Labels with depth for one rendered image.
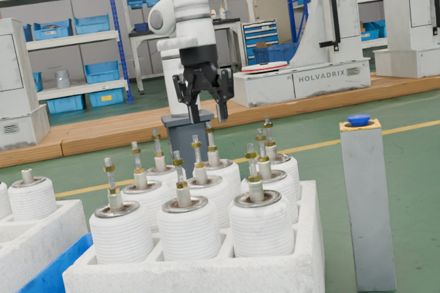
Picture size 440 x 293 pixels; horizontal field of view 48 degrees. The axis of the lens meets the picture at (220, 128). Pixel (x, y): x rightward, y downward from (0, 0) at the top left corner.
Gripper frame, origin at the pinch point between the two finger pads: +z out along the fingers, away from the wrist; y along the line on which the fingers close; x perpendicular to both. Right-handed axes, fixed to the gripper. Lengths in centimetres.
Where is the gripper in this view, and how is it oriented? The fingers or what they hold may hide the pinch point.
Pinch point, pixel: (208, 116)
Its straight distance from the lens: 100.7
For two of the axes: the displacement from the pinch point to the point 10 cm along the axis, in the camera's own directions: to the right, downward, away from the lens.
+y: -8.1, 0.2, 5.9
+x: -5.7, 2.2, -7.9
